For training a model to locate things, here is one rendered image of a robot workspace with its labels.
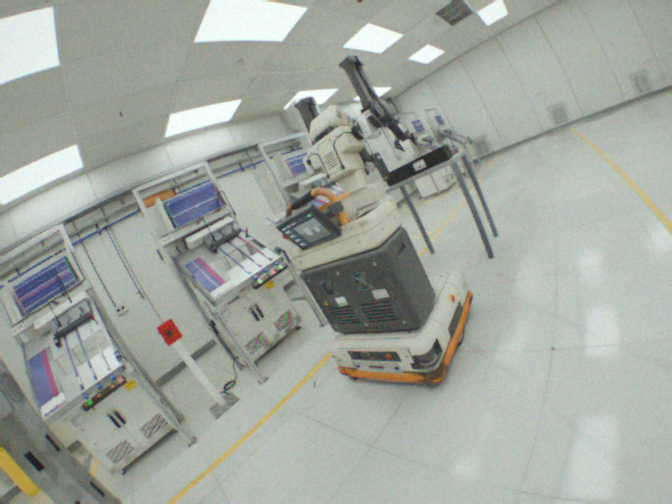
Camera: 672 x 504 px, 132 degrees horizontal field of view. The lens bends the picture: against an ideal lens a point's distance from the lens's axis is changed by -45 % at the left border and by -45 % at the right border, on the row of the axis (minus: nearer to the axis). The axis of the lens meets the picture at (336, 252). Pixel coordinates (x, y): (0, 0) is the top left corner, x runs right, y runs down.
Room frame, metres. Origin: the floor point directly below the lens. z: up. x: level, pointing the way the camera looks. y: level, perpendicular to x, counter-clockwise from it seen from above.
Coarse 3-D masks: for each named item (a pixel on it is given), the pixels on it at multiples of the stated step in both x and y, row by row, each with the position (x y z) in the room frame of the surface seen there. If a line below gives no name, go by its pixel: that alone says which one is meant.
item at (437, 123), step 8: (424, 120) 6.45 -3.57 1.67; (432, 120) 6.40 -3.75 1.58; (440, 120) 6.58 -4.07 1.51; (448, 120) 6.55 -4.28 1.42; (432, 128) 6.51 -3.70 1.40; (440, 128) 6.46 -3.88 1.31; (448, 128) 6.61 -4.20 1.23; (432, 136) 6.46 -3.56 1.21; (440, 136) 6.68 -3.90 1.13; (448, 136) 6.17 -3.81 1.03; (464, 144) 5.91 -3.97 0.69; (472, 144) 6.40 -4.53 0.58
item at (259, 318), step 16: (272, 288) 2.41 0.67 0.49; (224, 304) 2.12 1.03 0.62; (240, 304) 2.20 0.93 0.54; (256, 304) 2.28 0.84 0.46; (272, 304) 2.36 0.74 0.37; (288, 304) 2.45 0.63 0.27; (224, 320) 2.07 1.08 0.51; (240, 320) 2.15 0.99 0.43; (256, 320) 2.22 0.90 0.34; (272, 320) 2.31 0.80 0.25; (288, 320) 2.39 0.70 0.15; (224, 336) 2.07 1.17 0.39; (240, 336) 2.09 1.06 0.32; (256, 336) 2.18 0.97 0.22; (272, 336) 2.26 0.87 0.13; (224, 352) 2.48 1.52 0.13; (256, 352) 2.12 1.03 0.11
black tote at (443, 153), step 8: (432, 152) 1.92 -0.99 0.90; (440, 152) 1.88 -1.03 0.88; (448, 152) 1.91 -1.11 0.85; (416, 160) 2.02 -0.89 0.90; (424, 160) 1.98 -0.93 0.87; (432, 160) 1.94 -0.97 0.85; (440, 160) 1.90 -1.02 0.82; (400, 168) 2.13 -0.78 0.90; (408, 168) 2.09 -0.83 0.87; (416, 168) 2.04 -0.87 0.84; (424, 168) 2.00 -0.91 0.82; (392, 176) 2.21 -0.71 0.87; (400, 176) 2.16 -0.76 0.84; (408, 176) 2.11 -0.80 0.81; (392, 184) 2.23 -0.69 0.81
